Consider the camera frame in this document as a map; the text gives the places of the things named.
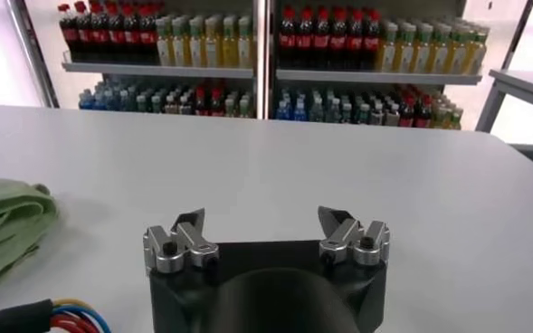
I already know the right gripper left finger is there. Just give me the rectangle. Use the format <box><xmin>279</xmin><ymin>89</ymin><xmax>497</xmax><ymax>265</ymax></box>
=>
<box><xmin>142</xmin><ymin>207</ymin><xmax>220</xmax><ymax>275</ymax></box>

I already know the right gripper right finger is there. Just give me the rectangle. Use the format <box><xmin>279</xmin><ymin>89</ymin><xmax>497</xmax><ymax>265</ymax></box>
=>
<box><xmin>318</xmin><ymin>205</ymin><xmax>392</xmax><ymax>267</ymax></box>

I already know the light green t-shirt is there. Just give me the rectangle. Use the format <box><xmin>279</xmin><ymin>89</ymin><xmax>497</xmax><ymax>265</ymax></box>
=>
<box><xmin>0</xmin><ymin>178</ymin><xmax>60</xmax><ymax>290</ymax></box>

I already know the small dark bottle red cap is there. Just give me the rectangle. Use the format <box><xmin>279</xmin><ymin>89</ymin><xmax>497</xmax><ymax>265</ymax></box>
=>
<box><xmin>195</xmin><ymin>86</ymin><xmax>209</xmax><ymax>118</ymax></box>
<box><xmin>210</xmin><ymin>86</ymin><xmax>225</xmax><ymax>118</ymax></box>

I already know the metal drink shelf rack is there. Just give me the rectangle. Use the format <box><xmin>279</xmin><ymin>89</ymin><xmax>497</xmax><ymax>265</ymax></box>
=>
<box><xmin>57</xmin><ymin>0</ymin><xmax>267</xmax><ymax>119</ymax></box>
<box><xmin>265</xmin><ymin>0</ymin><xmax>491</xmax><ymax>132</ymax></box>

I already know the yellow drink bottle green cap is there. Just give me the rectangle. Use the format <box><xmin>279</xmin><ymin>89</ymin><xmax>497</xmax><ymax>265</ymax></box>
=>
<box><xmin>171</xmin><ymin>16</ymin><xmax>189</xmax><ymax>67</ymax></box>
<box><xmin>377</xmin><ymin>22</ymin><xmax>396</xmax><ymax>72</ymax></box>
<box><xmin>237</xmin><ymin>15</ymin><xmax>254</xmax><ymax>69</ymax></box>
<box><xmin>395</xmin><ymin>22</ymin><xmax>414</xmax><ymax>73</ymax></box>
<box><xmin>467</xmin><ymin>25</ymin><xmax>489</xmax><ymax>75</ymax></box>
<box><xmin>431</xmin><ymin>23</ymin><xmax>451</xmax><ymax>74</ymax></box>
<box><xmin>187</xmin><ymin>16</ymin><xmax>206</xmax><ymax>68</ymax></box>
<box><xmin>156</xmin><ymin>16</ymin><xmax>173</xmax><ymax>67</ymax></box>
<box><xmin>413</xmin><ymin>22</ymin><xmax>433</xmax><ymax>74</ymax></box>
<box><xmin>449</xmin><ymin>24</ymin><xmax>469</xmax><ymax>75</ymax></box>
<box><xmin>221</xmin><ymin>15</ymin><xmax>239</xmax><ymax>69</ymax></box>

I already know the cola bottle red cap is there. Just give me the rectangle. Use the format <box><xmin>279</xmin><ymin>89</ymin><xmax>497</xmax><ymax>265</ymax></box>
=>
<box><xmin>328</xmin><ymin>6</ymin><xmax>347</xmax><ymax>71</ymax></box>
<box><xmin>107</xmin><ymin>3</ymin><xmax>126</xmax><ymax>62</ymax></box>
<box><xmin>91</xmin><ymin>3</ymin><xmax>109</xmax><ymax>62</ymax></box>
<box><xmin>363</xmin><ymin>8</ymin><xmax>382</xmax><ymax>71</ymax></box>
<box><xmin>295</xmin><ymin>5</ymin><xmax>313</xmax><ymax>70</ymax></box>
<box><xmin>311</xmin><ymin>6</ymin><xmax>330</xmax><ymax>71</ymax></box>
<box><xmin>60</xmin><ymin>4</ymin><xmax>80</xmax><ymax>62</ymax></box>
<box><xmin>138</xmin><ymin>4</ymin><xmax>157</xmax><ymax>63</ymax></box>
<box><xmin>346</xmin><ymin>7</ymin><xmax>365</xmax><ymax>71</ymax></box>
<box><xmin>76</xmin><ymin>2</ymin><xmax>94</xmax><ymax>62</ymax></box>
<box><xmin>123</xmin><ymin>4</ymin><xmax>141</xmax><ymax>63</ymax></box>
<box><xmin>278</xmin><ymin>5</ymin><xmax>297</xmax><ymax>70</ymax></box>

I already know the grey metal side table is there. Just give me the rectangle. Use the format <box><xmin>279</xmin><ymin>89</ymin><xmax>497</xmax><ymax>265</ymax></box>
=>
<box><xmin>475</xmin><ymin>67</ymin><xmax>533</xmax><ymax>177</ymax></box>

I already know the black metal pole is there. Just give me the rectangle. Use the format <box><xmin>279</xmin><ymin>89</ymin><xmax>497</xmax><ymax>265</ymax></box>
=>
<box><xmin>500</xmin><ymin>0</ymin><xmax>533</xmax><ymax>69</ymax></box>

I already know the black sleeved wire cable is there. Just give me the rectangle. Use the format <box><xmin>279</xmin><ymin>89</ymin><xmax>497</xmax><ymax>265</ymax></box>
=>
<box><xmin>0</xmin><ymin>297</ymin><xmax>113</xmax><ymax>333</ymax></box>

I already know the grey window frame post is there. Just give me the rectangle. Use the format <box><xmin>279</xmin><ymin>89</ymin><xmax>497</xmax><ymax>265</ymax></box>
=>
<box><xmin>7</xmin><ymin>0</ymin><xmax>60</xmax><ymax>109</ymax></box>

